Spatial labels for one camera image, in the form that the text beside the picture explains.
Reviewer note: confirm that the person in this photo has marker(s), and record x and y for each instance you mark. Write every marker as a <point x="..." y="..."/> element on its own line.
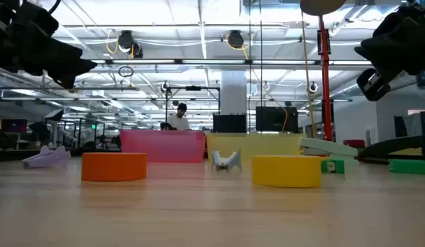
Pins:
<point x="179" y="121"/>

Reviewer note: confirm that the green staple remover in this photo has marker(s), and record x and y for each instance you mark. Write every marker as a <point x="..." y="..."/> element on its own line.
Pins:
<point x="338" y="166"/>
<point x="408" y="166"/>

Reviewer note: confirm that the red box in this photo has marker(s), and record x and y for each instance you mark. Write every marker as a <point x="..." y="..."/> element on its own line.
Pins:
<point x="353" y="143"/>

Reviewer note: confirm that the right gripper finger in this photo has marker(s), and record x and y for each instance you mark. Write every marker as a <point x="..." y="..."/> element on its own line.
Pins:
<point x="394" y="51"/>

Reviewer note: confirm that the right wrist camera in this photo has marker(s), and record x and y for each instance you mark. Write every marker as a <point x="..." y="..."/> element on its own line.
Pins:
<point x="371" y="85"/>

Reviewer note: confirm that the pink plastic bin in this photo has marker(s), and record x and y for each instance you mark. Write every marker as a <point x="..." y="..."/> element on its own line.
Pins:
<point x="162" y="145"/>

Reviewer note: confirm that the yellow tape roll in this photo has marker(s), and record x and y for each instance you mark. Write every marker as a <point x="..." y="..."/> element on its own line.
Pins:
<point x="286" y="171"/>

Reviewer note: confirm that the grey staple remover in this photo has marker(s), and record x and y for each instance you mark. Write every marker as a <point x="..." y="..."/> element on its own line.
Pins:
<point x="235" y="160"/>

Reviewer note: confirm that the red desk lamp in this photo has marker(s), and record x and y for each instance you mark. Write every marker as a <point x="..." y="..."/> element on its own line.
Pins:
<point x="324" y="85"/>

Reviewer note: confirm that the large black monitor back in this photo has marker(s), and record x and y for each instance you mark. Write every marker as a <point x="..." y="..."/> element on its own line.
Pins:
<point x="275" y="120"/>

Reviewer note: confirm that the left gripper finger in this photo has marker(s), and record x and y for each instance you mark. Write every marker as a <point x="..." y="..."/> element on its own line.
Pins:
<point x="64" y="61"/>

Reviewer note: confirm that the pale lavender staple remover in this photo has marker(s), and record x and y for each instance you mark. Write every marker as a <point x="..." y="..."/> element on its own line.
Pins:
<point x="47" y="159"/>

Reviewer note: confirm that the yellow plastic bin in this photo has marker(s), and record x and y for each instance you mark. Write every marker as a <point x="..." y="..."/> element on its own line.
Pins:
<point x="267" y="144"/>

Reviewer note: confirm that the small black monitor back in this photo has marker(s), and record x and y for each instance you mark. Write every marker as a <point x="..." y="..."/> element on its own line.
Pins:
<point x="229" y="124"/>

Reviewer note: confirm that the black gantry frame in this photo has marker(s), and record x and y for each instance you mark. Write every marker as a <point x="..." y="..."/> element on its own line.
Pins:
<point x="193" y="88"/>

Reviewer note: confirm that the mint green stapler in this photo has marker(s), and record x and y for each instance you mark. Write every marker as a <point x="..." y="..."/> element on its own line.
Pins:
<point x="329" y="145"/>

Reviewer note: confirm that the orange tape roll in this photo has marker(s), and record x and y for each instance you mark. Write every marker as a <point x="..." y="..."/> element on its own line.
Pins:
<point x="114" y="167"/>

